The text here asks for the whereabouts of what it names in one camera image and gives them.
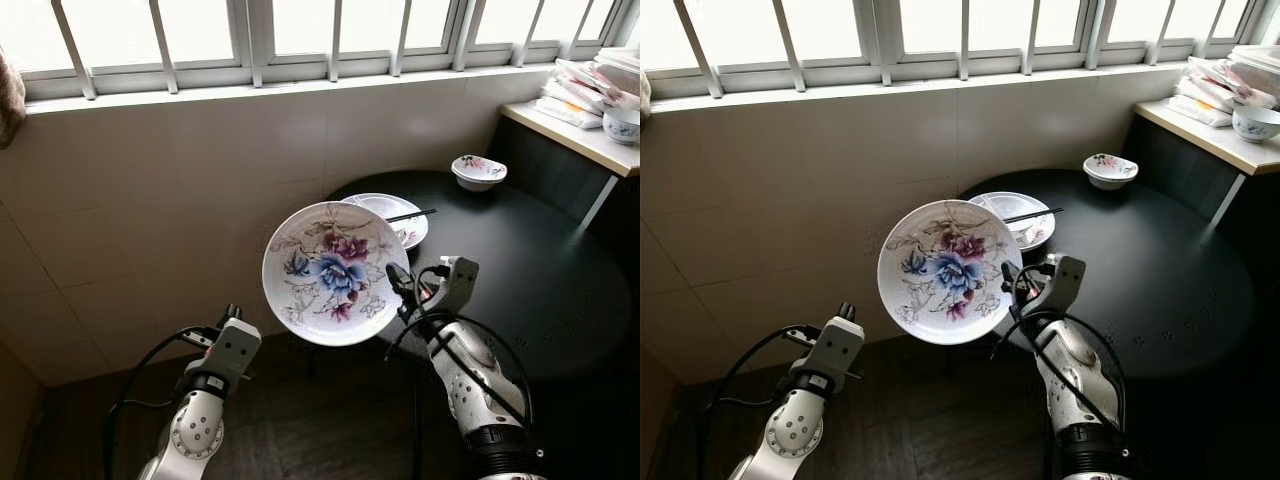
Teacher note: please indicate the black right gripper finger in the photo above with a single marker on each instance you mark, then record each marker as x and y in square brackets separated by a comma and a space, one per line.
[405, 292]
[1019, 290]

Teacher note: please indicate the large floral white plate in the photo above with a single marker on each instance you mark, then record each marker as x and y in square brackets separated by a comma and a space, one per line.
[950, 275]
[330, 275]

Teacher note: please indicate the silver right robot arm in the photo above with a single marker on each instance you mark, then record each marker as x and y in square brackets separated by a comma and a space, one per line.
[470, 380]
[1075, 380]

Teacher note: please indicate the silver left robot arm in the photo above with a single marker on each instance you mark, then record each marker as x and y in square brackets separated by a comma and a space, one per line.
[795, 430]
[195, 430]

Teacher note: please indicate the white plate faint print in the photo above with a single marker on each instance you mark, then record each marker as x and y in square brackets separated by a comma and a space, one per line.
[385, 208]
[1010, 205]

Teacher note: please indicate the black round table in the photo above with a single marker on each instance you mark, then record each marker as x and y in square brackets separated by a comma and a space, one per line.
[520, 260]
[1150, 260]

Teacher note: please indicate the small floral white bowl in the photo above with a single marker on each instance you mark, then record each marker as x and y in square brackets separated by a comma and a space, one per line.
[1110, 171]
[478, 172]

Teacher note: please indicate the light-topped dark cabinet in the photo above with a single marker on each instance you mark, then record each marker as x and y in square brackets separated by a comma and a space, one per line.
[580, 140]
[1200, 130]

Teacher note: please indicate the white flat packet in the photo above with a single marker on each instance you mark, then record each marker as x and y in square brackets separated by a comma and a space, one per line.
[1200, 108]
[570, 110]

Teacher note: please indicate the blue patterned white bowl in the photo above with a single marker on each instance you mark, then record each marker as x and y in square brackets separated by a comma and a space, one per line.
[1255, 123]
[622, 125]

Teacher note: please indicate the white red printed packet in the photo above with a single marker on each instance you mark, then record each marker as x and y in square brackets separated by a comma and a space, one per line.
[1215, 80]
[590, 82]

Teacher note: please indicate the white framed window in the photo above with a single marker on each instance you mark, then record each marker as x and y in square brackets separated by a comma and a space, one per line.
[885, 40]
[262, 40]

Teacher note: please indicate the beige patterned curtain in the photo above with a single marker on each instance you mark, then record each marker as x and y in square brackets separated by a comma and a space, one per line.
[10, 100]
[645, 92]

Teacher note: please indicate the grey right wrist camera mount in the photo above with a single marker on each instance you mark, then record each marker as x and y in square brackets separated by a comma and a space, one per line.
[460, 285]
[1066, 283]

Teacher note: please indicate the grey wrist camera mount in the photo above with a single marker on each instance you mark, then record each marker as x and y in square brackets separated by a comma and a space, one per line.
[1066, 283]
[840, 350]
[232, 350]
[460, 285]

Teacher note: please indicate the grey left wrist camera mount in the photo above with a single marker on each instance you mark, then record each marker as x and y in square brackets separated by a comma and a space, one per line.
[840, 350]
[232, 350]

